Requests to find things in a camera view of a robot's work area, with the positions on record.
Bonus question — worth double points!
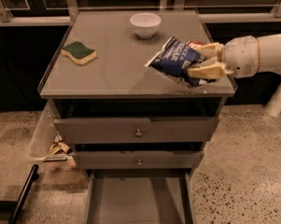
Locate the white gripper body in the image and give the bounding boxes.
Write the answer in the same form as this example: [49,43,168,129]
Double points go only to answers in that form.
[221,35,259,78]

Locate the white ceramic bowl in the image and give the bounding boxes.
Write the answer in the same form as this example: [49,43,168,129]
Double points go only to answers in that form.
[130,13,162,38]

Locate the black bar handle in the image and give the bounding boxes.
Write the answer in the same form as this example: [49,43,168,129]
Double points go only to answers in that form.
[7,164,39,224]

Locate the grey drawer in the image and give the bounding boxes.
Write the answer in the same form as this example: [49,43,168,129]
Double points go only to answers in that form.
[54,117,218,144]
[85,169,197,224]
[72,150,204,169]

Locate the metal railing frame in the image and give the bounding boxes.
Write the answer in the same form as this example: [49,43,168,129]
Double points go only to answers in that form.
[0,0,281,26]

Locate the clear plastic bin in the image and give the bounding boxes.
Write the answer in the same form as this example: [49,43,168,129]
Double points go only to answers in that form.
[28,105,76,173]

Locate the green yellow sponge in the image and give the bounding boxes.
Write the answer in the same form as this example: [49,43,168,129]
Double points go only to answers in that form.
[61,41,96,65]

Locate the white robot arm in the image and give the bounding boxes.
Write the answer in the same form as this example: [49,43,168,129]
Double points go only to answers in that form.
[186,34,281,117]

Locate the crumpled wrapper in bin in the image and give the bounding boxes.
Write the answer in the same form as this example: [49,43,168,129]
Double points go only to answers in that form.
[49,135,72,155]

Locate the blue chip bag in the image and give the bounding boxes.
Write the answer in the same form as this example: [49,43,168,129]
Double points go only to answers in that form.
[146,36,206,87]

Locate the grey top drawer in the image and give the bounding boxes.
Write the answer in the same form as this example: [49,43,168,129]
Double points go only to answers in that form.
[54,117,218,144]

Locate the grey bottom drawer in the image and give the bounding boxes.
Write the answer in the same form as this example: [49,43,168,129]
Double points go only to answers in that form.
[85,169,197,224]

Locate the grey drawer cabinet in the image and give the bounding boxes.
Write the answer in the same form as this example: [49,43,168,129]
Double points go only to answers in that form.
[37,10,239,179]

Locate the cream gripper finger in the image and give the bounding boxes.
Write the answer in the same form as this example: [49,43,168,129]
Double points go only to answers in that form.
[194,42,224,59]
[186,63,225,79]

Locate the grey middle drawer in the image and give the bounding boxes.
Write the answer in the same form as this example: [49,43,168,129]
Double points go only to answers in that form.
[72,150,204,169]

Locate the red soda can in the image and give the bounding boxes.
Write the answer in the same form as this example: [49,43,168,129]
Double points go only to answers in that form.
[187,41,205,48]

